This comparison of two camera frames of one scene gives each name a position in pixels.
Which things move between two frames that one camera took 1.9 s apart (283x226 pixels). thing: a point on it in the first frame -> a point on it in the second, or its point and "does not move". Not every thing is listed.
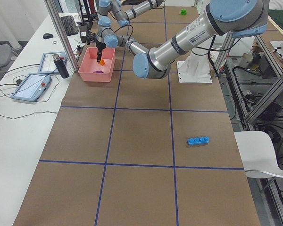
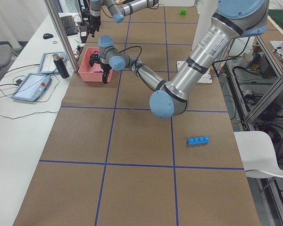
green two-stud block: [183, 12] does not move
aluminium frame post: [62, 33] does not move
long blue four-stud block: [198, 141] does not move
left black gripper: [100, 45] -> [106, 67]
